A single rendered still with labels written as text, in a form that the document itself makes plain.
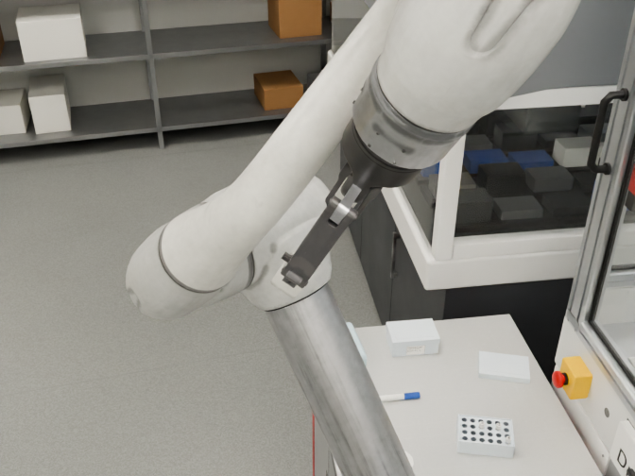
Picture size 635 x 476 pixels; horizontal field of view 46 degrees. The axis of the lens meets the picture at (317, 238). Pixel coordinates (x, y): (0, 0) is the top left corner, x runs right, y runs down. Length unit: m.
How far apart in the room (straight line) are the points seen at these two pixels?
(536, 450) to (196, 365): 1.69
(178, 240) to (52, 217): 3.47
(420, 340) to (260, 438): 1.03
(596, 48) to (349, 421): 1.22
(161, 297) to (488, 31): 0.56
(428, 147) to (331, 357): 0.53
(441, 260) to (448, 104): 1.61
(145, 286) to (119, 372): 2.26
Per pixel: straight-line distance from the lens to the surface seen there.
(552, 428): 1.90
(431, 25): 0.51
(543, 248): 2.22
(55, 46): 4.71
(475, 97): 0.53
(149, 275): 0.91
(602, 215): 1.72
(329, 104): 0.73
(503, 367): 2.00
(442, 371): 1.99
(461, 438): 1.78
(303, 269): 0.67
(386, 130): 0.58
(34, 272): 3.88
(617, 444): 1.76
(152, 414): 2.98
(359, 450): 1.11
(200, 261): 0.84
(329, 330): 1.06
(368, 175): 0.63
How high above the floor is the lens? 2.09
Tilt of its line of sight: 32 degrees down
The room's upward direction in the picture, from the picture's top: straight up
